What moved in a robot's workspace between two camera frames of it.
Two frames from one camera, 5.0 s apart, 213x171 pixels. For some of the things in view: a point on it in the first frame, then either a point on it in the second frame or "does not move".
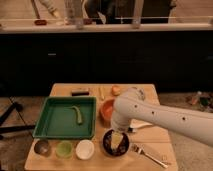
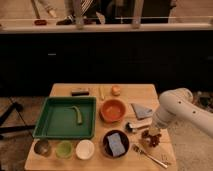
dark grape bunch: (120, 150) → (150, 140)
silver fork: (139, 148) does not move
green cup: (64, 149) does not move
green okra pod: (79, 115) does not move
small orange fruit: (116, 90) does not move
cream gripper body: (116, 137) → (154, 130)
